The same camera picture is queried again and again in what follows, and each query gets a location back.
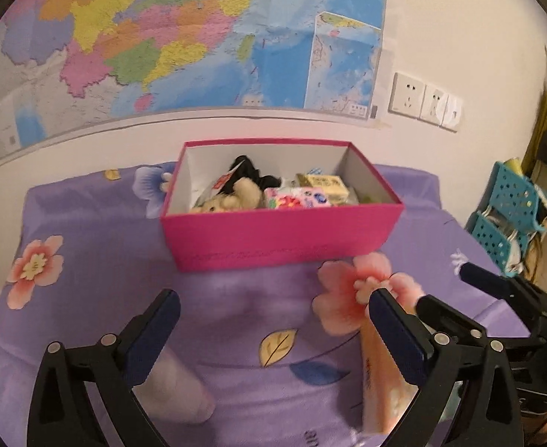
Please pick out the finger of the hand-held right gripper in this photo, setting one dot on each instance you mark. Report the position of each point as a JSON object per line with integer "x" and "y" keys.
{"x": 446, "y": 316}
{"x": 482, "y": 279}

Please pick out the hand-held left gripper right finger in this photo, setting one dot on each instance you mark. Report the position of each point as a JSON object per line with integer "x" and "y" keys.
{"x": 394, "y": 335}

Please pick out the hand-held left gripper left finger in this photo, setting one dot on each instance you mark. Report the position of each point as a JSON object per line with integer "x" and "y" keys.
{"x": 154, "y": 335}

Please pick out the white cloth roll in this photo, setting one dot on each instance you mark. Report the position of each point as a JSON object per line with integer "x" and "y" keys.
{"x": 175, "y": 396}

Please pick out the pink cardboard box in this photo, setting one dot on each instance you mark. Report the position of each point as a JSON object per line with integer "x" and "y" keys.
{"x": 278, "y": 233}

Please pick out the beige teddy plush toy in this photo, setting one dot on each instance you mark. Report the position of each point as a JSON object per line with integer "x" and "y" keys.
{"x": 243, "y": 193}

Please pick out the pink floral tissue pack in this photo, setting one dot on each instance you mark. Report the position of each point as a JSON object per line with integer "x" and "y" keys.
{"x": 297, "y": 199}

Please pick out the pale yellow tissue pack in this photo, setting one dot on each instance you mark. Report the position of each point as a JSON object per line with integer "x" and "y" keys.
{"x": 322, "y": 184}

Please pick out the black cloth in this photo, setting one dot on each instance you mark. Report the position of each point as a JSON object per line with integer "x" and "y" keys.
{"x": 251, "y": 167}

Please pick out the person's right forearm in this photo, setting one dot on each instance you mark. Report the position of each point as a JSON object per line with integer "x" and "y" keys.
{"x": 536, "y": 430}

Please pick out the purple floral bed sheet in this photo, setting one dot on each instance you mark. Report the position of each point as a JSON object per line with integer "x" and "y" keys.
{"x": 92, "y": 288}

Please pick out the teal plastic basket rack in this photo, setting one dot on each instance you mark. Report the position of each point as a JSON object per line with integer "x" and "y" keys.
{"x": 511, "y": 195}

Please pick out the yellow plastic item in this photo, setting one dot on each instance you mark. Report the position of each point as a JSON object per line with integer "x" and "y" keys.
{"x": 515, "y": 165}

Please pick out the red white label packet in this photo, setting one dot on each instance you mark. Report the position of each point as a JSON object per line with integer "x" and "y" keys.
{"x": 224, "y": 180}

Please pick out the white wall switch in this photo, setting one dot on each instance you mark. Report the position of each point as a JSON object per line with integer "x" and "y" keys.
{"x": 452, "y": 112}

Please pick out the white wall socket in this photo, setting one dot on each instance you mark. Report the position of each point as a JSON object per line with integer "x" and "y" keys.
{"x": 433, "y": 104}
{"x": 406, "y": 94}

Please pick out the colourful wall map poster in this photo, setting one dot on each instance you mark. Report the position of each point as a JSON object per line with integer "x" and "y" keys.
{"x": 161, "y": 32}

